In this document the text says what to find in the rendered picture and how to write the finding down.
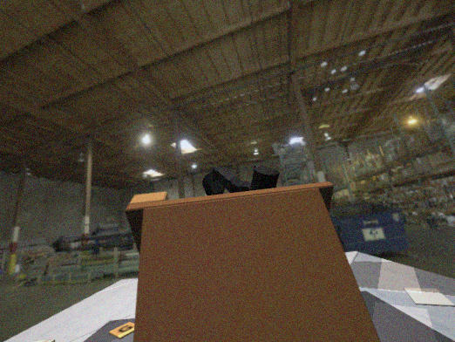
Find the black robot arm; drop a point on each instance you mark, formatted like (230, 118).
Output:
(215, 182)

